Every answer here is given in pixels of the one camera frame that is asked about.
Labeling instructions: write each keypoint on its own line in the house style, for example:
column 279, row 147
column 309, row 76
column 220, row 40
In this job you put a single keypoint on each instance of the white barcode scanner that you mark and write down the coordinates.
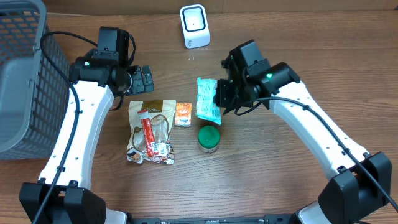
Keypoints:
column 195, row 26

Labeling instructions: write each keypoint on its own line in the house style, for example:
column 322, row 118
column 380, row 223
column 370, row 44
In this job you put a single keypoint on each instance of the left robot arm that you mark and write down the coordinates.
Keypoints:
column 62, row 193

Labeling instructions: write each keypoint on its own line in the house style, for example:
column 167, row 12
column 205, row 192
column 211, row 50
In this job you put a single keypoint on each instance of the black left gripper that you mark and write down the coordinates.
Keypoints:
column 140, row 79

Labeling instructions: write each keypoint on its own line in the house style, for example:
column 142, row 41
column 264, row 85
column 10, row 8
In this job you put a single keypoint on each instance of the grey plastic shopping basket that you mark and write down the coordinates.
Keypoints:
column 33, row 95

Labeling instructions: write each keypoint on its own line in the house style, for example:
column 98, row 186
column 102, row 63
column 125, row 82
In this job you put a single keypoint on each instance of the small orange snack packet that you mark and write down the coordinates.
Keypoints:
column 183, row 114

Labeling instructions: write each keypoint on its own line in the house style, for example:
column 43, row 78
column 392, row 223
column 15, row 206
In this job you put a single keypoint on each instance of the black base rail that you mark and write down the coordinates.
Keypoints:
column 266, row 219

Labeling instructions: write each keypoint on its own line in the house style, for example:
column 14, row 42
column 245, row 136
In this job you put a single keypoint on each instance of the green lidded jar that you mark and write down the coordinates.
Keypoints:
column 209, row 139

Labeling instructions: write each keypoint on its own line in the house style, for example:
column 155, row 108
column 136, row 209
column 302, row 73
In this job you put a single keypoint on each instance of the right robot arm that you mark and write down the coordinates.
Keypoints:
column 359, row 182

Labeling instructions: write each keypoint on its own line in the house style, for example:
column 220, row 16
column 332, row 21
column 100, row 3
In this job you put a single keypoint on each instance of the brown white snack pouch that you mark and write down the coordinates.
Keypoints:
column 161, row 114

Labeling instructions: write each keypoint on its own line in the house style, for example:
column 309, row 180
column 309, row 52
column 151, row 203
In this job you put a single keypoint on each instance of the teal orange snack pack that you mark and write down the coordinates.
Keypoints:
column 206, row 108

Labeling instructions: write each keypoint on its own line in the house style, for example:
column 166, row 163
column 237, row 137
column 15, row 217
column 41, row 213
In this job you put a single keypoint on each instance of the red stick packet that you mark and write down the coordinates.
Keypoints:
column 147, row 130

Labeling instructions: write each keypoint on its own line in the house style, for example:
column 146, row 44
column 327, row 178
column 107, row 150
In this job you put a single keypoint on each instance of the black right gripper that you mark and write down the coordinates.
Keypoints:
column 222, row 93

